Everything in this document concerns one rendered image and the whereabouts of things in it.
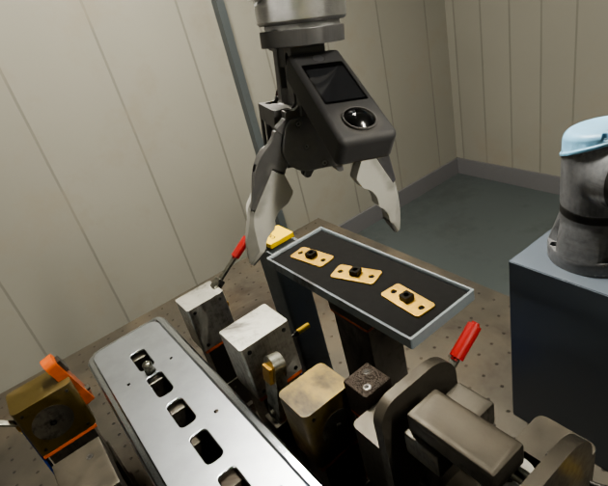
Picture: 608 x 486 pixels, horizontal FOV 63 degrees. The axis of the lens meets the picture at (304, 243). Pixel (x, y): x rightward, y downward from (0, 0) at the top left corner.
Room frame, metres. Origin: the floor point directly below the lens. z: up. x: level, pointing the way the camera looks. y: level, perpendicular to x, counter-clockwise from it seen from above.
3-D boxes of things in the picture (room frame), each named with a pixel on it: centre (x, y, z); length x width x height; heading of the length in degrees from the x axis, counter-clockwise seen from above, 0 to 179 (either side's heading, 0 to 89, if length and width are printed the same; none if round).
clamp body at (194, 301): (0.93, 0.24, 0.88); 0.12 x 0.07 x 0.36; 120
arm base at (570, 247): (0.67, -0.48, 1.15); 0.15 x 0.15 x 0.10
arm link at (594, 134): (0.66, -0.48, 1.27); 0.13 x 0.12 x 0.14; 10
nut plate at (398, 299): (0.59, -0.13, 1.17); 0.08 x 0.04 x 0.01; 25
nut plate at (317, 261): (0.79, -0.01, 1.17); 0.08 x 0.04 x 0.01; 38
